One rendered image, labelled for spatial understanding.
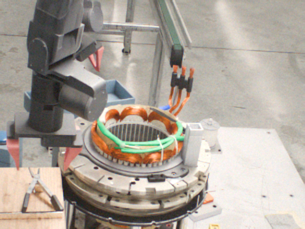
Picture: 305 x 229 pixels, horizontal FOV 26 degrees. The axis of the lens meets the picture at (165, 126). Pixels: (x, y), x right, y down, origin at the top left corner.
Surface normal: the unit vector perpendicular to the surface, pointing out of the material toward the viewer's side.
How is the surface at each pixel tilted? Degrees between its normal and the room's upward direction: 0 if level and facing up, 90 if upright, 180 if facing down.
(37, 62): 89
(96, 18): 74
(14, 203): 0
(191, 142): 90
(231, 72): 0
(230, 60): 0
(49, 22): 90
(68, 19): 98
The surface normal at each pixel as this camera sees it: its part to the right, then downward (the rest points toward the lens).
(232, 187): 0.13, -0.85
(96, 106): 0.86, 0.40
